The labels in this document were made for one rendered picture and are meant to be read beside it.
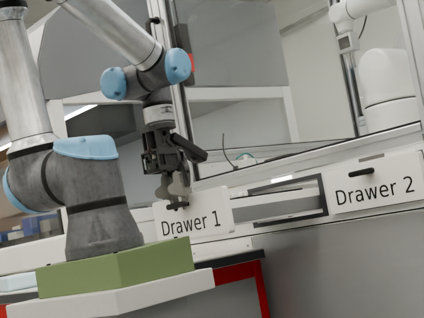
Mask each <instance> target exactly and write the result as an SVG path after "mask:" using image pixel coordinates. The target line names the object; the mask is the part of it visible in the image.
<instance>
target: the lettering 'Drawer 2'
mask: <svg viewBox="0 0 424 318"><path fill-rule="evenodd" d="M406 178H409V179H410V183H409V186H408V188H407V190H406V193H408V192H414V191H415V190H410V191H409V188H410V186H411V184H412V178H411V177H410V176H406V177H404V178H403V180H404V179H406ZM394 184H396V183H393V184H390V185H391V191H392V195H394V192H393V188H392V187H393V185H394ZM382 187H385V188H386V190H383V191H382V190H381V188H382ZM358 191H359V192H361V194H358V195H356V200H357V201H358V202H360V201H364V198H363V193H362V191H361V190H357V191H355V193H356V192H358ZM371 191H372V194H373V196H374V199H376V198H377V187H375V195H374V192H373V190H372V188H370V192H369V195H368V192H367V190H366V189H365V192H366V194H367V196H368V199H371ZM379 191H380V195H381V196H382V197H387V196H389V194H388V195H385V196H384V195H383V194H382V192H384V191H388V188H387V186H386V185H382V186H380V189H379ZM338 192H342V193H343V194H344V202H343V203H339V199H338ZM351 193H353V191H351V192H348V195H349V199H350V203H351V197H350V195H351ZM358 196H362V198H361V200H358ZM336 198H337V202H338V205H342V204H344V203H345V202H346V194H345V192H344V191H342V190H338V191H336Z"/></svg>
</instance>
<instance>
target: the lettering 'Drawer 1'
mask: <svg viewBox="0 0 424 318"><path fill-rule="evenodd" d="M212 213H214V214H215V218H216V225H215V227H217V226H221V225H220V224H218V220H217V215H216V211H213V212H212ZM205 218H206V216H205V217H202V219H203V226H204V228H205V224H204V219H205ZM196 220H199V223H196ZM183 222H184V221H183ZM161 223H162V230H163V236H166V235H168V234H169V232H170V228H169V225H168V223H167V222H166V221H162V222H161ZM163 223H166V224H167V226H168V233H167V234H164V229H163ZM178 223H180V226H178V227H177V233H181V232H183V231H182V224H181V222H177V223H176V224H178ZM174 224H175V223H171V227H172V234H174V231H173V225H174ZM188 224H189V221H188V220H187V227H186V224H185V222H184V226H185V229H186V231H187V232H188ZM198 224H201V221H200V219H199V218H196V219H195V220H194V226H195V228H196V229H197V230H200V229H201V228H197V227H196V225H198ZM179 227H181V231H180V232H179V231H178V228H179ZM189 228H190V230H191V231H192V220H191V226H190V224H189Z"/></svg>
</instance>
